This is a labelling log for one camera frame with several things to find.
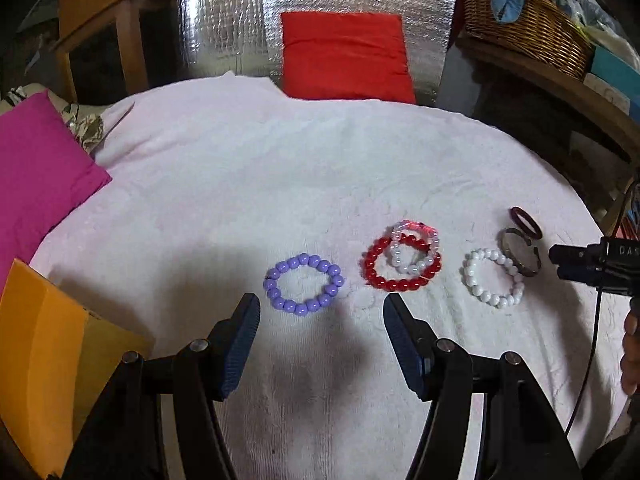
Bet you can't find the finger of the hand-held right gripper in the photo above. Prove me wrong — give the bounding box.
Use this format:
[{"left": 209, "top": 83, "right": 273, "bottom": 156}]
[
  {"left": 556, "top": 264, "right": 608, "bottom": 287},
  {"left": 548, "top": 243, "right": 601, "bottom": 267}
]

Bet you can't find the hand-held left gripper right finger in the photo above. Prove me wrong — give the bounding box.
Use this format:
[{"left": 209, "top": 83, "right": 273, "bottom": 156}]
[{"left": 382, "top": 292, "right": 584, "bottom": 480}]

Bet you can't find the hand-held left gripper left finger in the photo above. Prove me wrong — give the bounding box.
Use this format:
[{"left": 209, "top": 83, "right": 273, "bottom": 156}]
[{"left": 60, "top": 292, "right": 262, "bottom": 480}]

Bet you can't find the red bead bracelet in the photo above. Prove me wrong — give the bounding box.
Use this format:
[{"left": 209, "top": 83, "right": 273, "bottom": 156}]
[{"left": 362, "top": 235, "right": 443, "bottom": 293}]

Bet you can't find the person's right hand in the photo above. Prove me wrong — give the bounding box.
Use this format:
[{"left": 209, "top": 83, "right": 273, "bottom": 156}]
[{"left": 621, "top": 305, "right": 640, "bottom": 402}]

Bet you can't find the dark red bangle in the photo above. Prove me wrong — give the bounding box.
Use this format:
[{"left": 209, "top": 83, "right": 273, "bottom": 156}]
[{"left": 510, "top": 206, "right": 544, "bottom": 240}]

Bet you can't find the bronze metal bangle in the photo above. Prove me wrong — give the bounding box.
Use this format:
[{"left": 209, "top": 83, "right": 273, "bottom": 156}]
[{"left": 497, "top": 227, "right": 544, "bottom": 277}]

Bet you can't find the wooden shelf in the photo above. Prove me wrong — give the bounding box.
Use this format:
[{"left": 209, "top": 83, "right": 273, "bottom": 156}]
[{"left": 457, "top": 32, "right": 640, "bottom": 162}]

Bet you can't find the pale pink blanket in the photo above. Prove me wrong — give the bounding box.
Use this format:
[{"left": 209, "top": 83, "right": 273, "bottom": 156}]
[{"left": 27, "top": 71, "right": 632, "bottom": 480}]

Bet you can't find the teal box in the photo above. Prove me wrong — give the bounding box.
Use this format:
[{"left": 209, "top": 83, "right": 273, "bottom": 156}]
[{"left": 590, "top": 46, "right": 640, "bottom": 112}]

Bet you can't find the orange cardboard box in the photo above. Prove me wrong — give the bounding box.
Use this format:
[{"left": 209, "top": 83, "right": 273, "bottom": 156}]
[{"left": 0, "top": 258, "right": 156, "bottom": 467}]

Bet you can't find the wicker basket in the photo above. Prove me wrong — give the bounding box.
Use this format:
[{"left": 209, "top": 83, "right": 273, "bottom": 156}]
[{"left": 459, "top": 0, "right": 596, "bottom": 81}]

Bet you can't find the magenta cushion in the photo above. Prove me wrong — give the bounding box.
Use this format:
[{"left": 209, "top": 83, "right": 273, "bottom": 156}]
[{"left": 0, "top": 89, "right": 113, "bottom": 292}]

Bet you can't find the patterned cloth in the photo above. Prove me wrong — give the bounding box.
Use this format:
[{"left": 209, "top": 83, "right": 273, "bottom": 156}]
[{"left": 0, "top": 85, "right": 107, "bottom": 155}]

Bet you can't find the red cushion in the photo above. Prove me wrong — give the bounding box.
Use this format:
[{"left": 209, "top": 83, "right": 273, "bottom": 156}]
[{"left": 280, "top": 11, "right": 418, "bottom": 105}]

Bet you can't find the silver insulation foil sheet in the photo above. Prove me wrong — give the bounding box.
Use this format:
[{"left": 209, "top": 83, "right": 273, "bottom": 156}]
[{"left": 172, "top": 0, "right": 459, "bottom": 109}]

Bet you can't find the wooden table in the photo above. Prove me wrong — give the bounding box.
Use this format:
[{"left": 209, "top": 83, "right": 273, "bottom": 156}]
[{"left": 50, "top": 0, "right": 177, "bottom": 107}]

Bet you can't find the black cable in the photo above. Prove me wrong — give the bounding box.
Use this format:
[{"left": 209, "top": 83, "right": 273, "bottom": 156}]
[{"left": 564, "top": 280, "right": 604, "bottom": 434}]

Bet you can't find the pink and white bead bracelet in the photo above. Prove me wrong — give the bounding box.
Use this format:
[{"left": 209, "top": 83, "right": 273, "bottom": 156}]
[{"left": 389, "top": 220, "right": 442, "bottom": 276}]

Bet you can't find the purple bead bracelet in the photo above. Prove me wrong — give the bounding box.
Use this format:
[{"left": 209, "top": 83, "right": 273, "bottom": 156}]
[{"left": 263, "top": 253, "right": 346, "bottom": 317}]

